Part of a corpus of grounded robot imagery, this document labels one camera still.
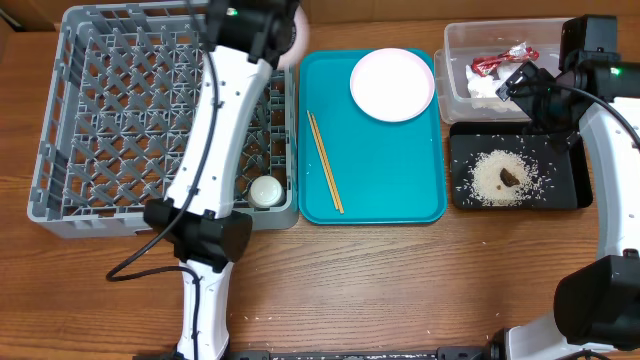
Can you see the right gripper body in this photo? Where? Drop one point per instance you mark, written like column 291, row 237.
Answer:
column 553, row 113

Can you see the white paper napkin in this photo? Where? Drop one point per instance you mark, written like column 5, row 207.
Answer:
column 485, row 87

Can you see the red snack wrapper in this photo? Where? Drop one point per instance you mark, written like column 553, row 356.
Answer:
column 486, row 65

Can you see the brown food scrap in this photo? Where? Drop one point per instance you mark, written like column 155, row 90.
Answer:
column 508, row 179

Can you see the white rice pile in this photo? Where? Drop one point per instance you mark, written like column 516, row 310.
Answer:
column 478, row 159

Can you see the large pink round plate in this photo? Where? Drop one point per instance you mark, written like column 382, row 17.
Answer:
column 392, row 85

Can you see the pink bowl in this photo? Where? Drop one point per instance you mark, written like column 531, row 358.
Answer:
column 300, row 41

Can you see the white plastic cup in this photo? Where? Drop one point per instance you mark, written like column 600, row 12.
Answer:
column 266, row 192

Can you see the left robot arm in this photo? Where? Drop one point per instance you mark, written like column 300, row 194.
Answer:
column 244, row 42

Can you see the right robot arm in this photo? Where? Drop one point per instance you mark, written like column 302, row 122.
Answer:
column 595, row 309

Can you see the black food waste tray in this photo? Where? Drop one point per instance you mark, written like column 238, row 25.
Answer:
column 568, row 170

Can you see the clear plastic waste bin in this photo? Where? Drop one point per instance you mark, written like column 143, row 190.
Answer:
column 465, row 41

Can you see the teal plastic serving tray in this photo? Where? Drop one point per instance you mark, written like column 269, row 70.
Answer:
column 354, row 169

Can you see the wooden chopstick right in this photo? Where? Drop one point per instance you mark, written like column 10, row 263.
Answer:
column 327, row 165

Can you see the wooden chopstick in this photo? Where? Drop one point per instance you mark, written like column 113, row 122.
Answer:
column 327, row 165
column 324, row 165

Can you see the wooden chopstick left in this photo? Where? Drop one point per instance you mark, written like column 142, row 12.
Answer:
column 324, row 165

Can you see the grey plastic dish rack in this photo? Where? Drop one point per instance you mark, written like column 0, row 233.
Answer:
column 124, row 89

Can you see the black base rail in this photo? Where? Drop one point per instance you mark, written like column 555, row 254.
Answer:
column 442, row 353

